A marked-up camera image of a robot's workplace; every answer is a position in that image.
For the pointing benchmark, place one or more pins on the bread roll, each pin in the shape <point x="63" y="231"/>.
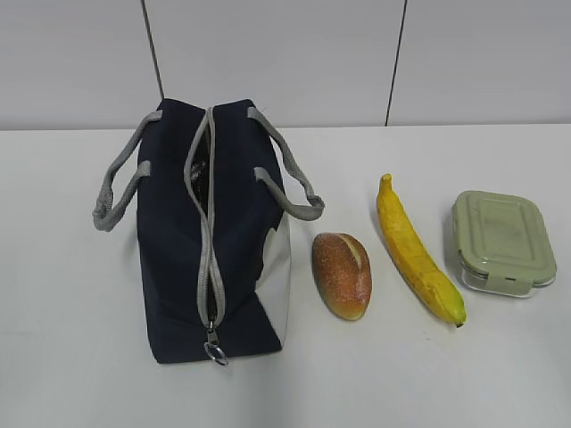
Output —
<point x="342" y="273"/>

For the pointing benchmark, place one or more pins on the green lidded glass container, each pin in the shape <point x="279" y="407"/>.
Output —
<point x="502" y="244"/>

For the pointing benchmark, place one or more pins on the navy blue lunch bag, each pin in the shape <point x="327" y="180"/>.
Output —
<point x="215" y="190"/>

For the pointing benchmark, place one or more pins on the yellow banana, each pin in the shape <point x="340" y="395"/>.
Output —
<point x="413" y="261"/>

